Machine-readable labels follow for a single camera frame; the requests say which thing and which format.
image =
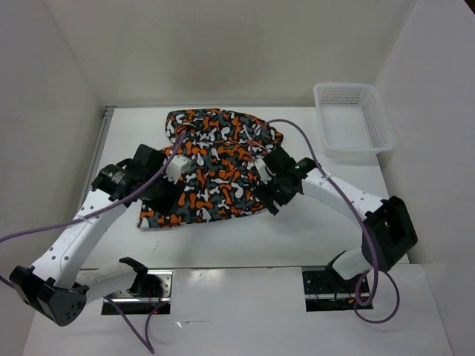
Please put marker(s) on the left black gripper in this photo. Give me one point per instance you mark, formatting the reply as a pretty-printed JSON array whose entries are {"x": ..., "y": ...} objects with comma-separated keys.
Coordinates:
[{"x": 167, "y": 205}]

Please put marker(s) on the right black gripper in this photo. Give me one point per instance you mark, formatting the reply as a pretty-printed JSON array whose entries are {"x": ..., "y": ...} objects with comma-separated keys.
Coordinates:
[{"x": 263, "y": 190}]

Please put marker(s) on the camouflage orange black shorts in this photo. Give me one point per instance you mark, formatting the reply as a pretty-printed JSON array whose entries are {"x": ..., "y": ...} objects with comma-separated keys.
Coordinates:
[{"x": 223, "y": 147}]

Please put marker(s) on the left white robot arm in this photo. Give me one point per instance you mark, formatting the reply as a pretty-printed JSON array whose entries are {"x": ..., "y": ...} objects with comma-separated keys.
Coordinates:
[{"x": 55, "y": 284}]

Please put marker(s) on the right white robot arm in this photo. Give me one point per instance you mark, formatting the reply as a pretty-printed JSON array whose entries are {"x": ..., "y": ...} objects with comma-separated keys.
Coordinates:
[{"x": 387, "y": 229}]

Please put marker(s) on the white plastic basket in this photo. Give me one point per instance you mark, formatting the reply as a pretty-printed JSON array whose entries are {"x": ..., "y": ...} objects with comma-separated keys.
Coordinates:
[{"x": 353, "y": 121}]

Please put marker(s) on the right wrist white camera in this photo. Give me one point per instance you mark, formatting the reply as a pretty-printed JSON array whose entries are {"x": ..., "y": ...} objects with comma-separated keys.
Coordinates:
[{"x": 264, "y": 173}]

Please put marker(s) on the wrist white camera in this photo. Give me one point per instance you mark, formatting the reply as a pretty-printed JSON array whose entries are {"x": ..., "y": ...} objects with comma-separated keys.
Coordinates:
[
  {"x": 264, "y": 173},
  {"x": 176, "y": 167}
]

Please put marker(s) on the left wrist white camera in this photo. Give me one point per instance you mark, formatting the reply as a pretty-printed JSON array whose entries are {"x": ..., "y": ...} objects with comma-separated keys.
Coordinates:
[{"x": 176, "y": 167}]

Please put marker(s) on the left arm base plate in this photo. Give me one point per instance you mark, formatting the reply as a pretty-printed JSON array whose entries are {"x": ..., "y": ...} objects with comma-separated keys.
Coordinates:
[{"x": 157, "y": 292}]

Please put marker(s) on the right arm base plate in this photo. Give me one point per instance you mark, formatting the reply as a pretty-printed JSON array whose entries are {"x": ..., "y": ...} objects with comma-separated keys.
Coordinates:
[{"x": 320, "y": 295}]

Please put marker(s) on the aluminium table edge rail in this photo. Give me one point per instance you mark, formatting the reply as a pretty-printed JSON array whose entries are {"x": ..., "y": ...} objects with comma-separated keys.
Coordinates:
[{"x": 94, "y": 167}]

